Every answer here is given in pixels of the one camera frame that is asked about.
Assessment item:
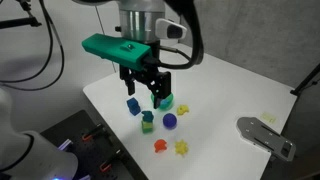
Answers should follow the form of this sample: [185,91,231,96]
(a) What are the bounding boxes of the yellow toy animal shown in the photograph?
[177,105,189,116]

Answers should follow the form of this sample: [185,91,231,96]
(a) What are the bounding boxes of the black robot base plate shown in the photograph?
[41,110,148,180]

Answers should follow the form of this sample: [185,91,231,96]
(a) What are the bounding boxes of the blue cube toy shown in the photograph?
[127,98,141,116]

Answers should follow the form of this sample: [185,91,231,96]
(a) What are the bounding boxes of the purple spiky ball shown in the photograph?
[163,113,177,129]

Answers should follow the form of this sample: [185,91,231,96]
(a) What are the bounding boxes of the black cable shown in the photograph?
[0,0,65,92]

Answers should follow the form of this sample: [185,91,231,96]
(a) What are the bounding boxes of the yellow spiky star toy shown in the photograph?
[175,140,188,156]

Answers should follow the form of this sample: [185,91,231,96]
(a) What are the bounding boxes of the orange toy animal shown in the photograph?
[154,139,167,153]

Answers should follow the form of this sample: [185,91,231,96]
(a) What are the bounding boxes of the black tripod leg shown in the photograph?
[290,63,320,96]

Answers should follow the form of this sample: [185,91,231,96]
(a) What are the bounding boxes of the teal and green stacked blocks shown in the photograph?
[141,111,154,134]

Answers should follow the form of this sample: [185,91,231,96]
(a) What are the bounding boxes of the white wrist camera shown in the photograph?
[155,18,187,39]

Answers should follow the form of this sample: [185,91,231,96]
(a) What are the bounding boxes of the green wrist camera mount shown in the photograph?
[82,33,152,71]

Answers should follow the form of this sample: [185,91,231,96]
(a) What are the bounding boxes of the green translucent bowl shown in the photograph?
[150,94,174,110]

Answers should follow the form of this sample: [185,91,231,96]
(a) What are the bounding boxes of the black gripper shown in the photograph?
[120,42,171,99]

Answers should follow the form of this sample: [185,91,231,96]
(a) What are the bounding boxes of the black camera stand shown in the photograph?
[0,0,41,29]

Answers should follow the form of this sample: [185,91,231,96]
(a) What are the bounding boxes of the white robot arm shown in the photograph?
[0,0,204,180]

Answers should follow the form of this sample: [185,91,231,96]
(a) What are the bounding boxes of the grey metal mounting plate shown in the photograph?
[236,117,296,162]

